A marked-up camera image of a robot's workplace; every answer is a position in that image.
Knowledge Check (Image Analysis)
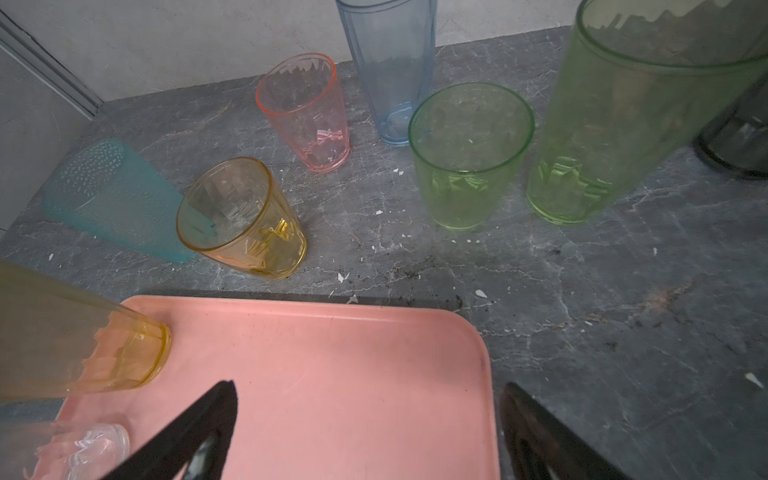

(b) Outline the teal frosted cup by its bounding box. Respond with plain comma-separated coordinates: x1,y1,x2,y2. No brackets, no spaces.
43,138,195,263

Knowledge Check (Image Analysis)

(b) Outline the pink plastic tray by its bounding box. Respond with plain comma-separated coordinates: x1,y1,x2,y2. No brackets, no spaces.
58,295,500,479

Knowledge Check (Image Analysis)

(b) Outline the clear glass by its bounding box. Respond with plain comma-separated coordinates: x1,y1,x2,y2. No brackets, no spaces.
1,422,130,479

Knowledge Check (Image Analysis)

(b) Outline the dark grey glass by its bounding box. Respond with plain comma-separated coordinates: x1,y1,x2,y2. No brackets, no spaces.
692,75,767,180

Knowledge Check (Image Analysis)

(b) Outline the tall green glass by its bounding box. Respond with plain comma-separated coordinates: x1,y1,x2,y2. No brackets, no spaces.
526,1,767,225

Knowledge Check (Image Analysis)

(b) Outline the short amber glass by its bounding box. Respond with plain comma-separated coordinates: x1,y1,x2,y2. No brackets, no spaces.
176,157,308,280

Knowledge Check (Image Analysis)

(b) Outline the pink glass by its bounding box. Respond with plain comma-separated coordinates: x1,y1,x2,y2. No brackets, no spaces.
255,53,351,172

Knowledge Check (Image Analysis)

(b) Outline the tall amber glass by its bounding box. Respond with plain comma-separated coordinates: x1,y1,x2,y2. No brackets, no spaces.
1,261,172,401

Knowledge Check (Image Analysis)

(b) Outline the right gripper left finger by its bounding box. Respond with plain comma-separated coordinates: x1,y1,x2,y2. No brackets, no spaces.
105,381,238,479

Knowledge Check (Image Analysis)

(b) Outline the blue tall glass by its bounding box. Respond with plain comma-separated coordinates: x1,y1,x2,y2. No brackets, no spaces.
336,0,438,146

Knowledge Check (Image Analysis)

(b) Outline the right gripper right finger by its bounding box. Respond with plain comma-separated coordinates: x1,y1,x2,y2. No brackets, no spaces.
499,382,628,479

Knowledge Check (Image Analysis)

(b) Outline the small green glass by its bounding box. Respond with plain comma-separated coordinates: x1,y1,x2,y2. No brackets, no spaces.
408,82,535,230

